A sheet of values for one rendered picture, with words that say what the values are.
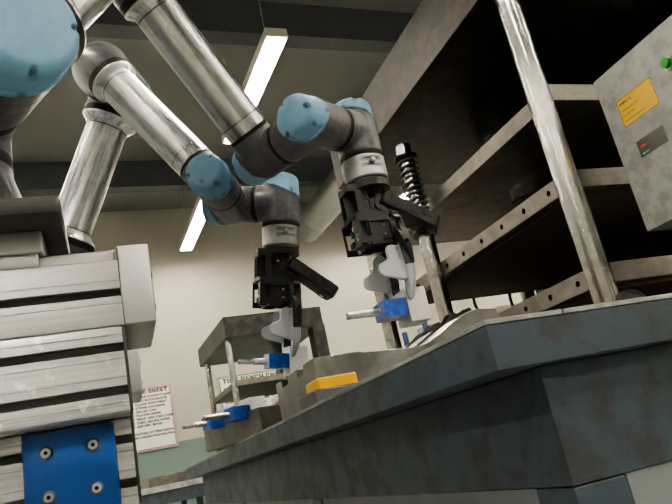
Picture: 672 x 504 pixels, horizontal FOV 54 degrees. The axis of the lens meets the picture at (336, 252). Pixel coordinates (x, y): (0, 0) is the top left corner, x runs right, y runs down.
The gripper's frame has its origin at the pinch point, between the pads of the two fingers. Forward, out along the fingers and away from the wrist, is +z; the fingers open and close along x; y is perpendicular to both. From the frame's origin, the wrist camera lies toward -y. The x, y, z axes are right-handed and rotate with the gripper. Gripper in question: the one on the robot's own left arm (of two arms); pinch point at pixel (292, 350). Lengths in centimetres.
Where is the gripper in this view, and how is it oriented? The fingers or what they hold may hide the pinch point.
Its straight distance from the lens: 129.6
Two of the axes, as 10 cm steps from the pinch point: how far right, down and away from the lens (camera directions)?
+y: -9.4, -0.5, -3.2
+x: 3.3, -2.1, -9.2
